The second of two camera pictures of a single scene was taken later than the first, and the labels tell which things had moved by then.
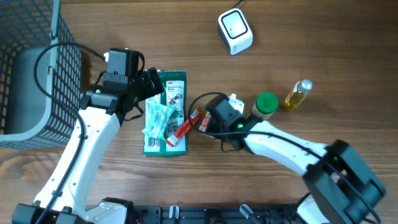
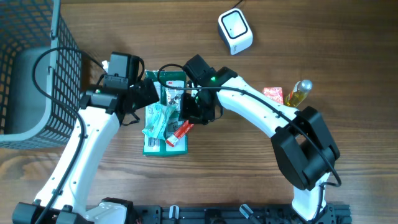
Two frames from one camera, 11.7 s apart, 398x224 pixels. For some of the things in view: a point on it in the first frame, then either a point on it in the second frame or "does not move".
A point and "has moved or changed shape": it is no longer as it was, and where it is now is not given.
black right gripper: (212, 127) → (187, 113)
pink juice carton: (204, 124) has moved or changed shape
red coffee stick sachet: (196, 117) does not move
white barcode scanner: (235, 30) does not move
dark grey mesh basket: (29, 119) does not move
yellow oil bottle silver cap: (298, 94) does not move
